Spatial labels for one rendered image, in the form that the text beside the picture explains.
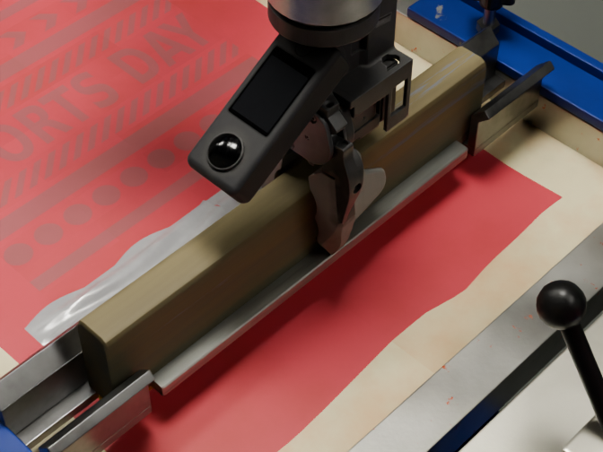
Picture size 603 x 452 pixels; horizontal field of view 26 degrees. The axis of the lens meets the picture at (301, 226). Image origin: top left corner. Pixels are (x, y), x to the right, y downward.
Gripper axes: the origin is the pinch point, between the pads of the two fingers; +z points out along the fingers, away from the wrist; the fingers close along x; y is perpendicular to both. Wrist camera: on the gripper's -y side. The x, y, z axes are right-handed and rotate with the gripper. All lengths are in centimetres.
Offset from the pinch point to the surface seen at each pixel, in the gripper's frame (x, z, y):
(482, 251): -8.5, 5.3, 11.4
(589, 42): 57, 101, 142
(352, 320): -5.9, 5.3, -0.6
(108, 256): 11.8, 5.3, -9.1
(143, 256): 9.3, 4.5, -7.6
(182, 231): 9.2, 4.8, -3.7
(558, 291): -23.4, -16.0, -3.8
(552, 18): 67, 101, 143
